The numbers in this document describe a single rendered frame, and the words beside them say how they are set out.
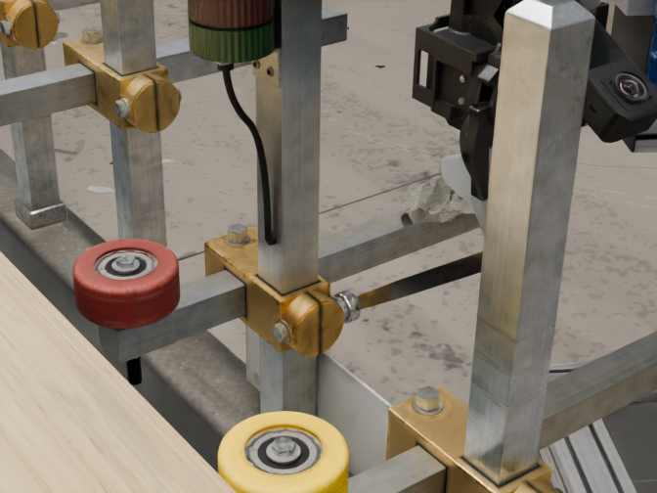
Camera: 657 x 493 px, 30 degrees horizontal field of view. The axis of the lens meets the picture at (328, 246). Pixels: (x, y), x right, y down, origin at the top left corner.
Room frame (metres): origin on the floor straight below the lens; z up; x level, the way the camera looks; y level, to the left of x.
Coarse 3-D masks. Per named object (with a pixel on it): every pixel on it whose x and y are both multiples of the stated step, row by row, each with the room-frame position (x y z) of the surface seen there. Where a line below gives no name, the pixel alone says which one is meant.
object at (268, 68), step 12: (204, 24) 0.79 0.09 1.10; (264, 24) 0.80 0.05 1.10; (276, 48) 0.82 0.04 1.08; (264, 60) 0.83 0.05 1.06; (276, 60) 0.82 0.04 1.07; (228, 72) 0.81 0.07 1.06; (252, 72) 0.84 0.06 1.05; (264, 72) 0.83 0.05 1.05; (276, 72) 0.82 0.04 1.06; (228, 84) 0.81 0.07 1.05; (276, 84) 0.82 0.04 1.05; (228, 96) 0.81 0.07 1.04; (240, 108) 0.81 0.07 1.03; (252, 132) 0.82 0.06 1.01; (264, 156) 0.82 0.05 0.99; (264, 168) 0.82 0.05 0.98; (264, 180) 0.82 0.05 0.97; (264, 192) 0.82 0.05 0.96; (264, 204) 0.82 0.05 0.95; (264, 216) 0.82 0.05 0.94; (264, 228) 0.82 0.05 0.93; (276, 240) 0.82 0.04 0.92
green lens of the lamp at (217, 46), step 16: (192, 32) 0.80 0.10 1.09; (208, 32) 0.79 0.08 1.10; (224, 32) 0.78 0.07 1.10; (240, 32) 0.78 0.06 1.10; (256, 32) 0.79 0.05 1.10; (272, 32) 0.80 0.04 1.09; (192, 48) 0.80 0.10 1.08; (208, 48) 0.79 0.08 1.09; (224, 48) 0.78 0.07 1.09; (240, 48) 0.78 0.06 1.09; (256, 48) 0.79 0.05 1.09; (272, 48) 0.80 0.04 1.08
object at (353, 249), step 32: (384, 224) 0.95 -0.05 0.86; (416, 224) 0.96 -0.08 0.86; (448, 224) 0.98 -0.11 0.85; (320, 256) 0.89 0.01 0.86; (352, 256) 0.91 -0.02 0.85; (384, 256) 0.93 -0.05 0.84; (192, 288) 0.84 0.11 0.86; (224, 288) 0.84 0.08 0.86; (160, 320) 0.80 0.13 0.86; (192, 320) 0.82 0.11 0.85; (224, 320) 0.83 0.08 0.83; (128, 352) 0.78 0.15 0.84
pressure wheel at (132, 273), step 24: (120, 240) 0.83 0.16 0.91; (144, 240) 0.84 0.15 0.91; (96, 264) 0.80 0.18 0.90; (120, 264) 0.79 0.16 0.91; (144, 264) 0.80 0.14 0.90; (168, 264) 0.80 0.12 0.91; (96, 288) 0.76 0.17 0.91; (120, 288) 0.76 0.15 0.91; (144, 288) 0.77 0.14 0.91; (168, 288) 0.78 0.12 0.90; (96, 312) 0.76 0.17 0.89; (120, 312) 0.76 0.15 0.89; (144, 312) 0.76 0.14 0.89; (168, 312) 0.78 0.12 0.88
